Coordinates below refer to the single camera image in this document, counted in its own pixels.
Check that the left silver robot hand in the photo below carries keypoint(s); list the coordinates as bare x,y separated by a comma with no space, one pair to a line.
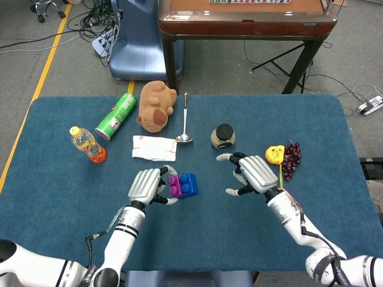
143,185

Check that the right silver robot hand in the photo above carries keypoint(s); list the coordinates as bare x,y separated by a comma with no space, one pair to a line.
257,173

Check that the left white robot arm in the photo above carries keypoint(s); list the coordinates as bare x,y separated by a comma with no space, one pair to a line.
122,239

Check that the purple grape bunch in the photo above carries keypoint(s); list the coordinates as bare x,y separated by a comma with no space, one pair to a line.
291,158

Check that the blue felt table cover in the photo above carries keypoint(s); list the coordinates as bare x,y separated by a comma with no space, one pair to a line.
104,179

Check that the glass jar black lid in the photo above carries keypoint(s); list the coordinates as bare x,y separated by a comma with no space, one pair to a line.
223,137

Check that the yellow drink bottle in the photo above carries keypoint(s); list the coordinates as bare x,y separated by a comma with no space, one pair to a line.
89,146

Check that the green chips can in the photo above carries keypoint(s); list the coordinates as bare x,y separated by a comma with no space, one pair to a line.
116,116

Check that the metal ladle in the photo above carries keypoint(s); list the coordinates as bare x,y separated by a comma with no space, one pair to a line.
185,119

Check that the brown plush capybara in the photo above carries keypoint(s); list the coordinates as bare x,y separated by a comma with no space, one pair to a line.
154,107

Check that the blue-grey robot torso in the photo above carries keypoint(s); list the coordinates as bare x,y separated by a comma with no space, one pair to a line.
194,279

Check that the black box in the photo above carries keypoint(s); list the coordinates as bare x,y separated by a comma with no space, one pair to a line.
372,167

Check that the white and black power strip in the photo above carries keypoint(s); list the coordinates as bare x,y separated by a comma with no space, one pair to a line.
369,106

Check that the blue-grey machine base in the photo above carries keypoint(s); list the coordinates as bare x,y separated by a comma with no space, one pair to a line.
137,45

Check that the brown mahjong table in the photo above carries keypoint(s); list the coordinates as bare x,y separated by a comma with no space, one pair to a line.
245,21

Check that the row of mahjong tiles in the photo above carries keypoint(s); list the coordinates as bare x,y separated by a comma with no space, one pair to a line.
248,1

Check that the wheeled chair base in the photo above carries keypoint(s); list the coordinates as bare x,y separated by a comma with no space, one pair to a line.
45,7

